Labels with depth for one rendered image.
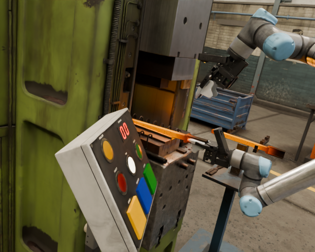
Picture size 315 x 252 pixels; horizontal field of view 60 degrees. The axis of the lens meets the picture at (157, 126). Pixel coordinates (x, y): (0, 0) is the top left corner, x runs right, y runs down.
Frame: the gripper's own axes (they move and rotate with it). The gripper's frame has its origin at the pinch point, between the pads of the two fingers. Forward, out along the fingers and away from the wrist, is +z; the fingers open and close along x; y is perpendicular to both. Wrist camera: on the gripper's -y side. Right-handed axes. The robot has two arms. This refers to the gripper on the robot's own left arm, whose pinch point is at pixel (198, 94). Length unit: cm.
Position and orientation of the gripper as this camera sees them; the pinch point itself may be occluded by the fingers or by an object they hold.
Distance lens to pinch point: 105.0
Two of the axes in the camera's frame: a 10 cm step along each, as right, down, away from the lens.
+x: 5.3, -1.7, 8.3
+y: 6.7, 6.9, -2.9
